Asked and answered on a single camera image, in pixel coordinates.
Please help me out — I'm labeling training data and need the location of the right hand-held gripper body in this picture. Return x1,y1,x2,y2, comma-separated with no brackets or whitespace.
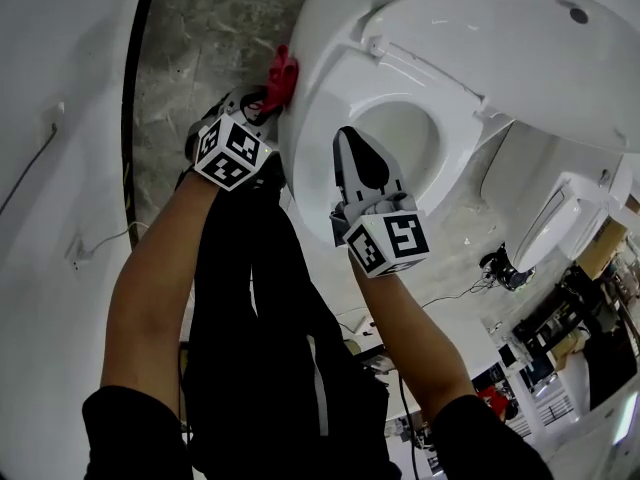
327,191,432,280

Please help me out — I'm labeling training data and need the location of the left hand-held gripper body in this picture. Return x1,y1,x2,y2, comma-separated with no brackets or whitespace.
185,104,275,193

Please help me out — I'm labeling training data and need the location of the red cleaning cloth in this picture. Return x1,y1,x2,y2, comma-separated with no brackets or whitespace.
261,43,300,115

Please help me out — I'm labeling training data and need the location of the white oval tankless toilet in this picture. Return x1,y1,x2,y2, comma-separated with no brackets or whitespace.
277,0,640,249

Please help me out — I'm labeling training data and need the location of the person's left forearm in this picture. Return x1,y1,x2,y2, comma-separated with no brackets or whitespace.
99,170,224,419

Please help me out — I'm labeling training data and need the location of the person's right forearm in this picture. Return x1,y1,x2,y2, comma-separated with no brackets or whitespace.
348,255,476,427

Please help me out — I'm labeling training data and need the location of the white toilet with tank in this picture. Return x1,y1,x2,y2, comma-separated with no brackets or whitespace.
479,122,636,274

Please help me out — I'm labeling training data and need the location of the white toilet with raised lid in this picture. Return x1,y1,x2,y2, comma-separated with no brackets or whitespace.
559,202,619,264

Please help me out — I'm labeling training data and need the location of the person's black right shoe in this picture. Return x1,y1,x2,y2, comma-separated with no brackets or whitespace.
254,153,287,194

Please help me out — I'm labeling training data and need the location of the black headset with green trim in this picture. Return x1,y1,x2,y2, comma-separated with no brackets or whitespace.
478,245,536,292

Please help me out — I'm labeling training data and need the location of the person's black clothing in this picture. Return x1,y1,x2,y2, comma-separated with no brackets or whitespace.
81,152,551,480

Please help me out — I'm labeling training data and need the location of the black metal rack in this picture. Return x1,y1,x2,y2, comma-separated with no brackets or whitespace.
512,267,640,369

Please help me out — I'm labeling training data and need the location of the black floor cable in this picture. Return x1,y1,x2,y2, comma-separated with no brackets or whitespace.
422,280,494,309

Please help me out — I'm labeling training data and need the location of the grey wall cable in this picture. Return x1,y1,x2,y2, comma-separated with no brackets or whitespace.
0,102,66,214

